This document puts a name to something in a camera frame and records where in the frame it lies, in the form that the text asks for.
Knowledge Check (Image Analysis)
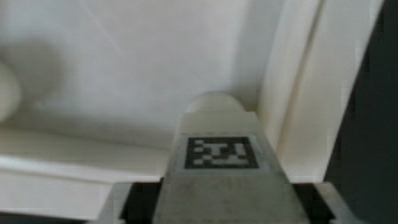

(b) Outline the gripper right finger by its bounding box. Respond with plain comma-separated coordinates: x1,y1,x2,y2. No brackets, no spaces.
293,182,368,224

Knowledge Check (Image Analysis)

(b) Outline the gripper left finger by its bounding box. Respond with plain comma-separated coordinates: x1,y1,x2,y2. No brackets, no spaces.
87,182,162,224

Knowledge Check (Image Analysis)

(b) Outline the white leg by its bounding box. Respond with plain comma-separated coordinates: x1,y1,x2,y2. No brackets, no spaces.
153,92,309,224

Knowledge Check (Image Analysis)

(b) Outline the white square tabletop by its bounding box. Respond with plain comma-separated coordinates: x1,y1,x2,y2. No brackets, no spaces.
0,0,322,219

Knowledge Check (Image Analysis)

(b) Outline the white U-shaped fence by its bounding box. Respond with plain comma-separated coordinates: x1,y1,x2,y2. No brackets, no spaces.
274,0,387,184

